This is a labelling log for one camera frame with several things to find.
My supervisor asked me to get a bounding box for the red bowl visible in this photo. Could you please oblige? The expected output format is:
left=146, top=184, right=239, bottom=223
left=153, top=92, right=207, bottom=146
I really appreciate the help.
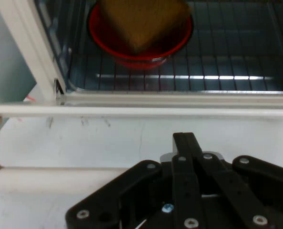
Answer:
left=88, top=0, right=194, bottom=70

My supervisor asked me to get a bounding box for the white glass oven door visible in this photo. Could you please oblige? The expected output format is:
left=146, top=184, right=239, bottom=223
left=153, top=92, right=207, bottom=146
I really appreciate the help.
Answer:
left=0, top=103, right=283, bottom=193

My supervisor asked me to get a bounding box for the metal wire oven rack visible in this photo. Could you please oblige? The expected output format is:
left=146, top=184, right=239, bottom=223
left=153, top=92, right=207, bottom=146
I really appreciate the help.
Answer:
left=67, top=0, right=283, bottom=93

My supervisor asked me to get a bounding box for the white toaster oven body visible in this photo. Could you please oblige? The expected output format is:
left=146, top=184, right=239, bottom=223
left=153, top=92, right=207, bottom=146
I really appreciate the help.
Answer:
left=0, top=0, right=283, bottom=107

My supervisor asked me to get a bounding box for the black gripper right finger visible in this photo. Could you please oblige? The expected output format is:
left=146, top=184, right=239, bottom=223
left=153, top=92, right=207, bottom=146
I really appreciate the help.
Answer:
left=184, top=132, right=283, bottom=229

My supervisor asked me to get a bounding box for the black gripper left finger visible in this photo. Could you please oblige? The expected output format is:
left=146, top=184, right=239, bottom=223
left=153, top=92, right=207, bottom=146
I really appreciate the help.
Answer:
left=65, top=132, right=206, bottom=229

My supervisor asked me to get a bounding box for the brown toast slice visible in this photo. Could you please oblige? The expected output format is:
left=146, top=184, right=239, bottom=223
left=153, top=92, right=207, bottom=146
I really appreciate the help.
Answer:
left=100, top=0, right=191, bottom=54

